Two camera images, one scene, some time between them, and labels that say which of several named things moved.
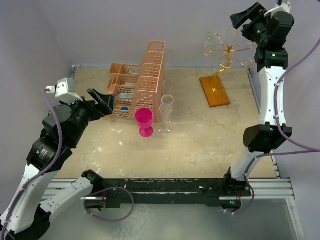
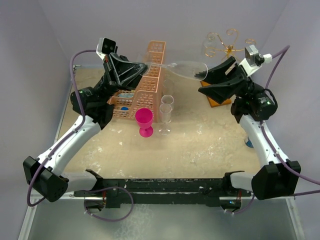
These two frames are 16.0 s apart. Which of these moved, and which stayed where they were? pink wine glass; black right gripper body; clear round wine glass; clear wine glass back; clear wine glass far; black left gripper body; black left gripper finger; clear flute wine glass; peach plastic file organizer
Moved: black left gripper finger; black right gripper body; black left gripper body
Stayed: clear round wine glass; clear wine glass back; peach plastic file organizer; pink wine glass; clear flute wine glass; clear wine glass far
